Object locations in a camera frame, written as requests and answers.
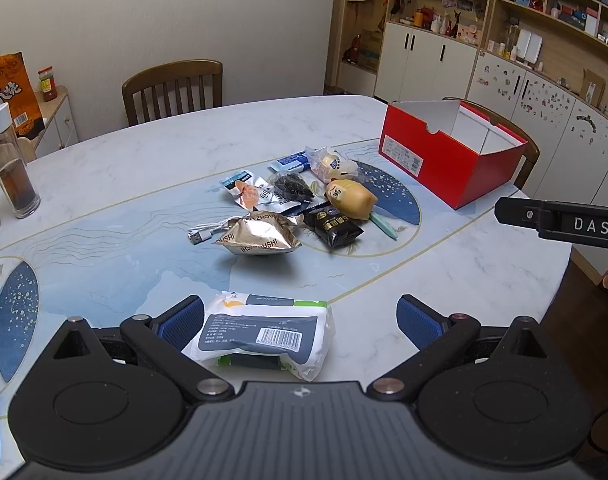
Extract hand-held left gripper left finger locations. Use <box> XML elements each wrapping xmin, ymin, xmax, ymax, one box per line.
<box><xmin>51</xmin><ymin>295</ymin><xmax>235</xmax><ymax>404</ymax></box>

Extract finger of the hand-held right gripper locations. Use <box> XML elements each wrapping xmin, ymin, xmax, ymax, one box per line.
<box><xmin>494</xmin><ymin>197</ymin><xmax>543</xmax><ymax>234</ymax></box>

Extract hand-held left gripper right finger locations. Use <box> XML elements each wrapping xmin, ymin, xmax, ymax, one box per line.
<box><xmin>366</xmin><ymin>293</ymin><xmax>554</xmax><ymax>404</ymax></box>

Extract white wet wipes pack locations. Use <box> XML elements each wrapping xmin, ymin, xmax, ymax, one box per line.
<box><xmin>183</xmin><ymin>290</ymin><xmax>336</xmax><ymax>382</ymax></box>

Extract white charging cable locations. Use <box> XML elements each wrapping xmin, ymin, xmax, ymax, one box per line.
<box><xmin>187</xmin><ymin>220</ymin><xmax>235</xmax><ymax>248</ymax></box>

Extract red shoe box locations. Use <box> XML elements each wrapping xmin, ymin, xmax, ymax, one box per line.
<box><xmin>378</xmin><ymin>99</ymin><xmax>529</xmax><ymax>211</ymax></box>

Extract teal pen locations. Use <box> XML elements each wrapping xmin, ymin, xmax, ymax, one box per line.
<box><xmin>370</xmin><ymin>209</ymin><xmax>400</xmax><ymax>241</ymax></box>

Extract gold foil snack packet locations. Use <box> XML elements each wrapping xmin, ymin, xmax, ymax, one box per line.
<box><xmin>213</xmin><ymin>212</ymin><xmax>305</xmax><ymax>257</ymax></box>

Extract black snack packet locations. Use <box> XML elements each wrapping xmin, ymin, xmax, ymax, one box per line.
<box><xmin>302</xmin><ymin>205</ymin><xmax>365</xmax><ymax>253</ymax></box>

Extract yellow bread packet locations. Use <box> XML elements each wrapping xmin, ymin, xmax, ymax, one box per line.
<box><xmin>325</xmin><ymin>178</ymin><xmax>379</xmax><ymax>221</ymax></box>

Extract silver packet orange picture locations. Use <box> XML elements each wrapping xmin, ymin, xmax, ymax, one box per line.
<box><xmin>220</xmin><ymin>171</ymin><xmax>305</xmax><ymax>213</ymax></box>

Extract clear bun packet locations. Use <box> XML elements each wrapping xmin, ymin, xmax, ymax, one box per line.
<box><xmin>304</xmin><ymin>146</ymin><xmax>360</xmax><ymax>184</ymax></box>

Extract blue tissue pack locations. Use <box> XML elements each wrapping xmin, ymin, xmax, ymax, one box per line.
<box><xmin>269</xmin><ymin>152</ymin><xmax>312</xmax><ymax>173</ymax></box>

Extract blue printed table mat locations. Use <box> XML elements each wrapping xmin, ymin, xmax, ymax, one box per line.
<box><xmin>0</xmin><ymin>140</ymin><xmax>490</xmax><ymax>401</ymax></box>

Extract white cabinet with stickers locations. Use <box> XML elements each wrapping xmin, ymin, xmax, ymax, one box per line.
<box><xmin>465</xmin><ymin>52</ymin><xmax>608</xmax><ymax>202</ymax></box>

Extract black dried food packet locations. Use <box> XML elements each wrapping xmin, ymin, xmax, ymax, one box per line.
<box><xmin>270</xmin><ymin>171</ymin><xmax>317</xmax><ymax>202</ymax></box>

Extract wooden display shelf unit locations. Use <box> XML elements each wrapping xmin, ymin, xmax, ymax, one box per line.
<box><xmin>484</xmin><ymin>0</ymin><xmax>608</xmax><ymax>77</ymax></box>

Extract glass tea bottle white lid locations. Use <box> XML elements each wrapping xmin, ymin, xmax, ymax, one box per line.
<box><xmin>0</xmin><ymin>109</ymin><xmax>41</xmax><ymax>220</ymax></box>

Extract dark wooden slatted chair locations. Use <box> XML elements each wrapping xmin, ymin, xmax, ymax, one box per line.
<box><xmin>121</xmin><ymin>59</ymin><xmax>225</xmax><ymax>128</ymax></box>

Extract white side cabinet wooden top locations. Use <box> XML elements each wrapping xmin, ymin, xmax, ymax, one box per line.
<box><xmin>21</xmin><ymin>85</ymin><xmax>80</xmax><ymax>161</ymax></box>

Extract wooden entry shelf niche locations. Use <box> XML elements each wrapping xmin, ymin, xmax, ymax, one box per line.
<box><xmin>329</xmin><ymin>0</ymin><xmax>396</xmax><ymax>97</ymax></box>

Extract red lid sauce bottle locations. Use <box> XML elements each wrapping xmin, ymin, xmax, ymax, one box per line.
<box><xmin>38</xmin><ymin>66</ymin><xmax>59</xmax><ymax>103</ymax></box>

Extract orange snack bag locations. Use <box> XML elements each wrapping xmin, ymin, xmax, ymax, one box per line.
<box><xmin>0</xmin><ymin>52</ymin><xmax>46</xmax><ymax>142</ymax></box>

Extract white cupboard black handles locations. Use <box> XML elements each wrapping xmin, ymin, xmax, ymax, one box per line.
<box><xmin>375</xmin><ymin>22</ymin><xmax>481</xmax><ymax>107</ymax></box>

